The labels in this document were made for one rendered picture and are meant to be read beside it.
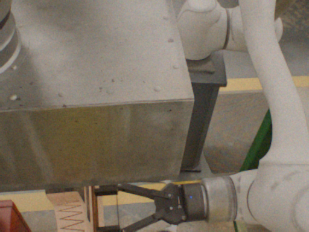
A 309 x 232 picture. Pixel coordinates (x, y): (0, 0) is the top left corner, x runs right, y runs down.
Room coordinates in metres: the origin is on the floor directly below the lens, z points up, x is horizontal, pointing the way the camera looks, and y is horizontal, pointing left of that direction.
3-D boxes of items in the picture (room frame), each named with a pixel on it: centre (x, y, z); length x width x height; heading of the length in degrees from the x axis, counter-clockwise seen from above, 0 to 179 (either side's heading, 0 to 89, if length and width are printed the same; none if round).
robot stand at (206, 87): (1.15, -0.09, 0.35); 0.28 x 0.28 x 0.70; 4
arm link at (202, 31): (1.15, -0.10, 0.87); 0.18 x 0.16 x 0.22; 96
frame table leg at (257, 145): (0.78, -0.37, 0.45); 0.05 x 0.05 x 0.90; 12
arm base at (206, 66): (1.15, -0.07, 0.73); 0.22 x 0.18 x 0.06; 94
